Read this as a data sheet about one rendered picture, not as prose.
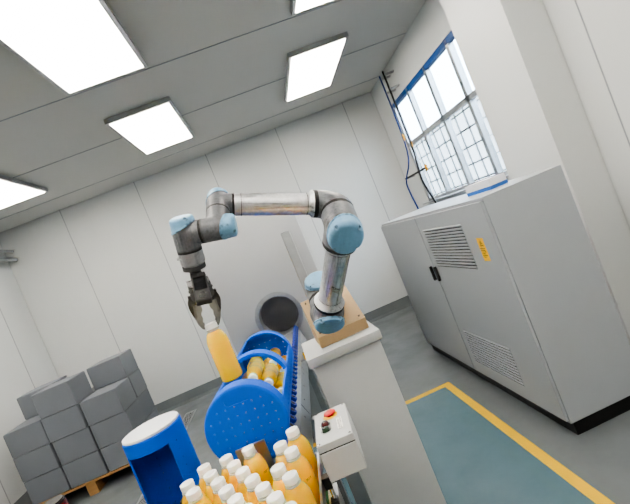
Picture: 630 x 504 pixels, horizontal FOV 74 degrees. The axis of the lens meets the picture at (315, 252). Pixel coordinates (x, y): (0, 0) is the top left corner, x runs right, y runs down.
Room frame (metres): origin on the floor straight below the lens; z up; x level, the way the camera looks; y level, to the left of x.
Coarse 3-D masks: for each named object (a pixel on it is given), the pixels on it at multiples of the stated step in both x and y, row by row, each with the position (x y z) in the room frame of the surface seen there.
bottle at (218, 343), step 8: (216, 328) 1.32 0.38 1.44; (208, 336) 1.31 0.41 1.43; (216, 336) 1.31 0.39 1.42; (224, 336) 1.32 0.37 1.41; (208, 344) 1.31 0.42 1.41; (216, 344) 1.30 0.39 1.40; (224, 344) 1.31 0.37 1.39; (216, 352) 1.30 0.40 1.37; (224, 352) 1.31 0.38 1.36; (232, 352) 1.33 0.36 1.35; (216, 360) 1.31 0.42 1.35; (224, 360) 1.30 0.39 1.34; (232, 360) 1.32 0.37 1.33; (224, 368) 1.30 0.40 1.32; (232, 368) 1.31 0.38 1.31; (240, 368) 1.34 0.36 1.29; (224, 376) 1.31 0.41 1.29; (232, 376) 1.31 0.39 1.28
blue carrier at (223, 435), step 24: (264, 336) 2.25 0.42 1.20; (240, 360) 1.79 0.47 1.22; (288, 360) 1.93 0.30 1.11; (240, 384) 1.39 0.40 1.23; (264, 384) 1.42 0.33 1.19; (288, 384) 1.64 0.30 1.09; (216, 408) 1.38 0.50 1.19; (240, 408) 1.38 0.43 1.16; (264, 408) 1.38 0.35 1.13; (288, 408) 1.45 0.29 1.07; (216, 432) 1.38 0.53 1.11; (240, 432) 1.38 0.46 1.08; (264, 432) 1.38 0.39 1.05
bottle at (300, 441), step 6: (288, 438) 1.22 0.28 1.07; (294, 438) 1.21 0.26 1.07; (300, 438) 1.21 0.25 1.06; (306, 438) 1.23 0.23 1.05; (288, 444) 1.21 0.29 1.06; (294, 444) 1.20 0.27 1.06; (300, 444) 1.20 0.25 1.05; (306, 444) 1.21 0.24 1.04; (300, 450) 1.19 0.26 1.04; (306, 450) 1.20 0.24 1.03; (312, 450) 1.22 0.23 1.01; (306, 456) 1.19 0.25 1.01; (312, 456) 1.21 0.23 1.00; (312, 462) 1.20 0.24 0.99; (318, 480) 1.20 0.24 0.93
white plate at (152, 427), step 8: (160, 416) 2.15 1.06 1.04; (168, 416) 2.09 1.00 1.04; (176, 416) 2.04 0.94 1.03; (144, 424) 2.12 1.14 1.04; (152, 424) 2.06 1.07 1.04; (160, 424) 2.01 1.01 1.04; (168, 424) 1.97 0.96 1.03; (136, 432) 2.04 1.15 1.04; (144, 432) 1.98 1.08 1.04; (152, 432) 1.93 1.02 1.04; (128, 440) 1.96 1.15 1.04; (136, 440) 1.91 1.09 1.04
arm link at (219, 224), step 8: (208, 208) 1.31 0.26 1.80; (216, 208) 1.30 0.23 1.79; (224, 208) 1.31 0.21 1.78; (208, 216) 1.28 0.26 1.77; (216, 216) 1.26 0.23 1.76; (224, 216) 1.26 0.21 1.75; (232, 216) 1.26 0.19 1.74; (200, 224) 1.25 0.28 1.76; (208, 224) 1.25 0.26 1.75; (216, 224) 1.24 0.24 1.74; (224, 224) 1.25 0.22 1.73; (232, 224) 1.25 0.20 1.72; (200, 232) 1.24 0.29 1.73; (208, 232) 1.24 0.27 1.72; (216, 232) 1.25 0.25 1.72; (224, 232) 1.25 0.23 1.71; (232, 232) 1.25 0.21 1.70; (208, 240) 1.26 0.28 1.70; (216, 240) 1.27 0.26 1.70
